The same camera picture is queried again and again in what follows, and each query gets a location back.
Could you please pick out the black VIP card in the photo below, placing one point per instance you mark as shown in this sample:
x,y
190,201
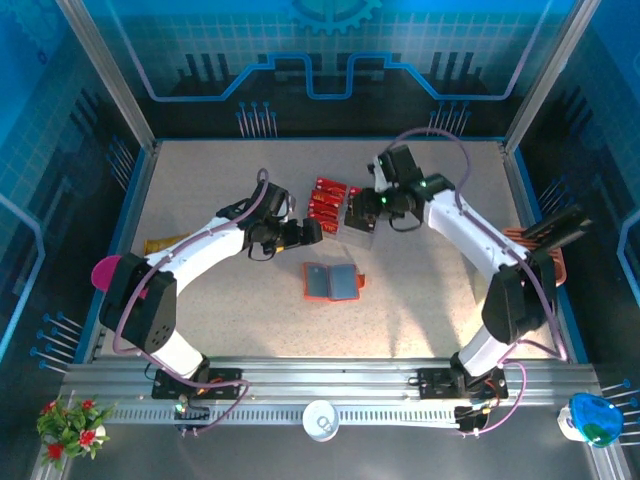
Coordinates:
x,y
316,280
357,226

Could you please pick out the clear acrylic card stand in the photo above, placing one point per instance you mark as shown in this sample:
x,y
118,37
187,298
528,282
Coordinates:
x,y
360,241

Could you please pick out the orange card holder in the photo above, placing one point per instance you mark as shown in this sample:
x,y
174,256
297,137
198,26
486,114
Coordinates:
x,y
342,282

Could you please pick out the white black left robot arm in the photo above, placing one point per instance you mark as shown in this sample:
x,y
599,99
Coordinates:
x,y
200,245

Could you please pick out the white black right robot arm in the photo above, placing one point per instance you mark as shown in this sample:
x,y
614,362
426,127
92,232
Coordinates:
x,y
465,225

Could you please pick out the red VIP card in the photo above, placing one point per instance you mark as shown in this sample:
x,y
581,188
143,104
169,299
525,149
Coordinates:
x,y
355,192
325,206
331,184
330,228
327,196
324,216

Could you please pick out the yellow snack packet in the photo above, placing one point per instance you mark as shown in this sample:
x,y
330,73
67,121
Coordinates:
x,y
157,245

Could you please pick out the orange white knife block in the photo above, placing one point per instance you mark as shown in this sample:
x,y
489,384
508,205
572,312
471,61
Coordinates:
x,y
510,235

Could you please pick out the pink plastic goblet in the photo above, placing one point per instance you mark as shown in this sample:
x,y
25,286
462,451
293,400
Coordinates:
x,y
102,272

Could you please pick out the artificial plant red flowers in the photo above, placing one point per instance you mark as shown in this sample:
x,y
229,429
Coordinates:
x,y
70,425

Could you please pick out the blue green globe ornament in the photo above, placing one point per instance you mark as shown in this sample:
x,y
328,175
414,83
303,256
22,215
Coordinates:
x,y
595,415

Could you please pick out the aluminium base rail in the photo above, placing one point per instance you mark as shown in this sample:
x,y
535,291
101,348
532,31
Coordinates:
x,y
325,375

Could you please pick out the aluminium frame post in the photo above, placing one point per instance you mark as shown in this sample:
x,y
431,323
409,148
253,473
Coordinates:
x,y
110,75
547,75

